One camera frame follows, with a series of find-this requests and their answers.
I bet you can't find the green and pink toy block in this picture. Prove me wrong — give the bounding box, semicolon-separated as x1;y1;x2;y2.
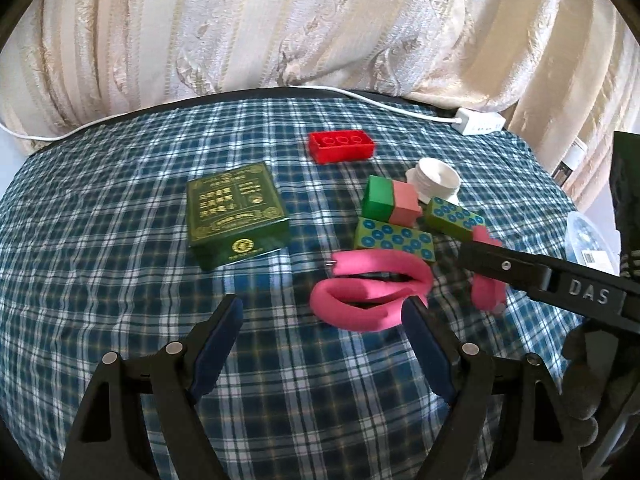
361;176;421;227

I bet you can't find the clear plastic bowl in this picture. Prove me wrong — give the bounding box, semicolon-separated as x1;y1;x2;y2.
566;210;618;276

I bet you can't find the green tin box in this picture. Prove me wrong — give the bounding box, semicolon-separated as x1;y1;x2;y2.
186;161;292;270

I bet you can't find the person's right hand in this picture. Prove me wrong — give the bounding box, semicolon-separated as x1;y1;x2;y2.
561;325;621;422

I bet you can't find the white plastic cap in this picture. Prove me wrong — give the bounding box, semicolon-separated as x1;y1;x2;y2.
405;157;461;206

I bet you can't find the cream patterned curtain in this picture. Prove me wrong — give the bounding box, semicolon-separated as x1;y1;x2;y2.
0;0;571;156
500;0;640;211

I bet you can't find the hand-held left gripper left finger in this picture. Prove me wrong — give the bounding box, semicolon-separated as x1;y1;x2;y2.
60;294;245;480

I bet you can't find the red toy brick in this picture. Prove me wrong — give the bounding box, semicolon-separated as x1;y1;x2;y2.
307;131;377;165

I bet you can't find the green blue-dotted toy block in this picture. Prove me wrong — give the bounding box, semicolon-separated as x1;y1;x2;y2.
424;197;487;242
354;217;437;265

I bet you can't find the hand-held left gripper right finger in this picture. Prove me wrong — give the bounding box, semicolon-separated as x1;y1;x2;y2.
401;296;583;480

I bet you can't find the white power strip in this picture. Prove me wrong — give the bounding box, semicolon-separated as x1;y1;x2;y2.
452;106;506;137

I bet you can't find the white power cable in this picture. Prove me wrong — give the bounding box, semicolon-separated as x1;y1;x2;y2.
0;85;463;142

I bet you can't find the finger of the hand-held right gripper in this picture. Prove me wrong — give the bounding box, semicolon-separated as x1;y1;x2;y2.
457;237;554;294

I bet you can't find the short pink foam curler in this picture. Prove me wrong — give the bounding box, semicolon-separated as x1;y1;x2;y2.
470;225;507;317

